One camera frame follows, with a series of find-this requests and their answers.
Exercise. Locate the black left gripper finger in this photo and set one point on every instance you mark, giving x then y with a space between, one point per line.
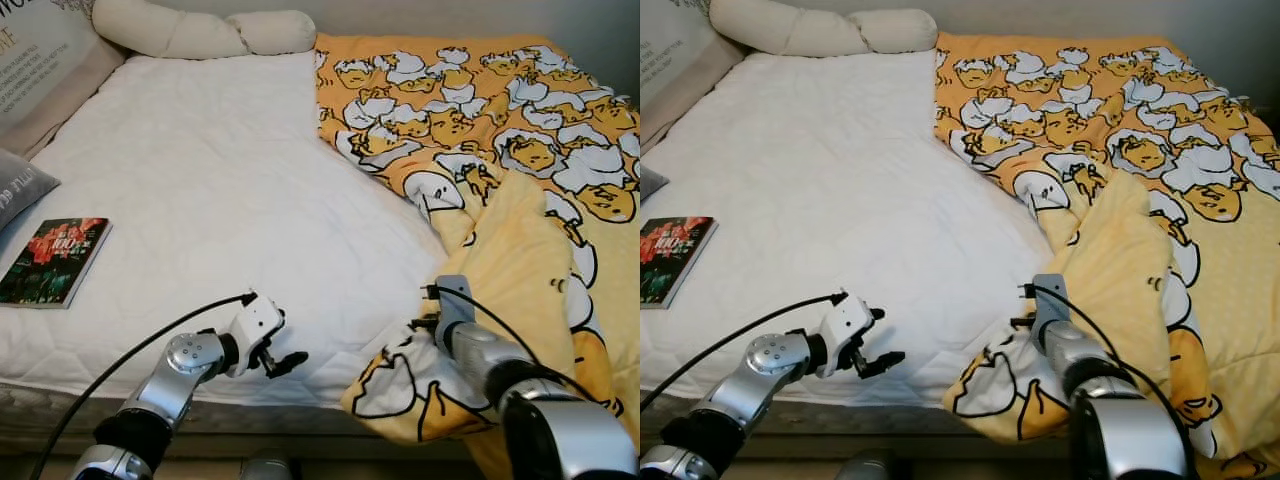
270 372
888 362
862 372
290 360

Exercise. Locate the yellow cartoon egg blanket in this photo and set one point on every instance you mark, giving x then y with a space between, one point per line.
1130 250
520 250

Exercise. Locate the grey bear print pillow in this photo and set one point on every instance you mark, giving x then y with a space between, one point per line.
652 185
25 190

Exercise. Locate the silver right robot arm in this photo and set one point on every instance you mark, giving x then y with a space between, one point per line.
1120 410
540 410

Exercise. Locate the grey bed base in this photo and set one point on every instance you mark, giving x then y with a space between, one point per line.
850 418
150 412

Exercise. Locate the silver robot leg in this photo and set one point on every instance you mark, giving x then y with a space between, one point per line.
868 468
268 470

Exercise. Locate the dark green red book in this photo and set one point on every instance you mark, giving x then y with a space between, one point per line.
55 262
675 260

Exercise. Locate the cream bolster pillow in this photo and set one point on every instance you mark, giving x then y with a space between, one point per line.
200 30
820 28

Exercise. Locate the printed lettering headboard cushion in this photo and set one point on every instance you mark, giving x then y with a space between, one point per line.
680 60
40 70

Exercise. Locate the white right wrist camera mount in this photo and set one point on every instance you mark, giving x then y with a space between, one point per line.
1048 300
455 305

